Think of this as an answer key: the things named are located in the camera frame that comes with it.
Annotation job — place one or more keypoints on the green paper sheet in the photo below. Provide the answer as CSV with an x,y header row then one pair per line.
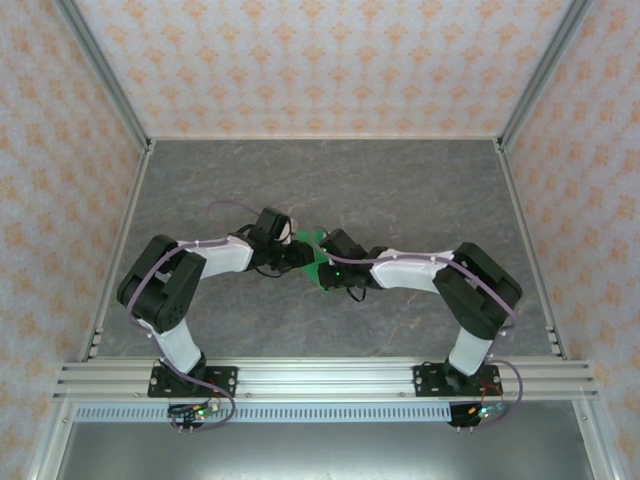
x,y
314,270

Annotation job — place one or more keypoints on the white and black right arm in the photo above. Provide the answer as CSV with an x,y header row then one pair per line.
x,y
475,295

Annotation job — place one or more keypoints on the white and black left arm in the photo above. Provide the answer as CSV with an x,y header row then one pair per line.
x,y
225,257

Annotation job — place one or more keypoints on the grey metal sheet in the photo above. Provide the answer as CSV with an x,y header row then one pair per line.
x,y
325,455

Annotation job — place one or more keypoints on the aluminium mounting beam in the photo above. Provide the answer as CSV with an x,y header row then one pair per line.
x,y
325,380

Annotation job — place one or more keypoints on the small lit circuit board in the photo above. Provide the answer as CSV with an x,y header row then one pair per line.
x,y
482,411
200,411

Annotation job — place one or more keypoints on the thin aluminium wall rail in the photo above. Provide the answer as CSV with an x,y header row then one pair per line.
x,y
325,137

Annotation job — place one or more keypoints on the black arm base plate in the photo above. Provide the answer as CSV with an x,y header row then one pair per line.
x,y
425,382
225,382

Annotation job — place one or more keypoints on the aluminium side rail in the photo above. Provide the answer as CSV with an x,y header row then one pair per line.
x,y
531,250
118,250

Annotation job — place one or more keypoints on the aluminium corner post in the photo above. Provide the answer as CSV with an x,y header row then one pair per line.
x,y
541,75
108,75

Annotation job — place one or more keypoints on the aluminium frame leg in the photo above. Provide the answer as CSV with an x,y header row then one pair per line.
x,y
597,440
52,440

